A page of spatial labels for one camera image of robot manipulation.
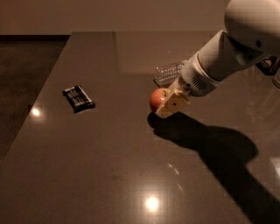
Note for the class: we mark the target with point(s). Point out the black snack bar packet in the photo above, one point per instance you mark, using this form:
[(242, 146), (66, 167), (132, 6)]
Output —
[(78, 99)]

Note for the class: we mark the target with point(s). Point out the red apple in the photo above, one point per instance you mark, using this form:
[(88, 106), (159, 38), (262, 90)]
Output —
[(157, 97)]

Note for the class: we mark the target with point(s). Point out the clear plastic water bottle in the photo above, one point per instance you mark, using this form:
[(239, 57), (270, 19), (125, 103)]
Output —
[(165, 75)]

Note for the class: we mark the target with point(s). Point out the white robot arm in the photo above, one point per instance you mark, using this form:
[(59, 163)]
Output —
[(251, 34)]

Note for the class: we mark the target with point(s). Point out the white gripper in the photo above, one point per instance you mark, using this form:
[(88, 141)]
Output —
[(194, 76)]

